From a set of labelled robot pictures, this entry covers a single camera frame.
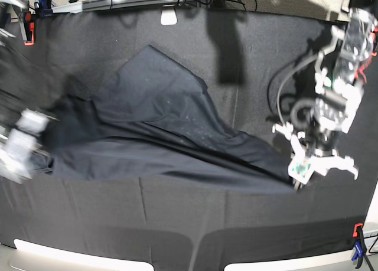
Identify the dark navy t-shirt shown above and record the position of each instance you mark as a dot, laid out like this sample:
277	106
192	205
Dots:
154	117

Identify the orange blue clamp near right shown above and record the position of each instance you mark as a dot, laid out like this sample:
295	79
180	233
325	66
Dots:
360	249

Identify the black table cover cloth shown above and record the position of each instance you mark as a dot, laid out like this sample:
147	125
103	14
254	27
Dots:
171	223

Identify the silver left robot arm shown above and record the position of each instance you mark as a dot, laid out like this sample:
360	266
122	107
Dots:
315	125

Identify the blue clamp far left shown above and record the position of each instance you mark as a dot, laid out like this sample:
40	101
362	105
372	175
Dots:
43	8

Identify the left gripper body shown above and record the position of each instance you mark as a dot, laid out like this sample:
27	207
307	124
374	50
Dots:
305	161

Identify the orange black clamp far left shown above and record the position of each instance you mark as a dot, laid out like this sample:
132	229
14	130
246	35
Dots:
27	28

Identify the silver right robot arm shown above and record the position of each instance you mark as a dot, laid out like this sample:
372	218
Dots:
22	124

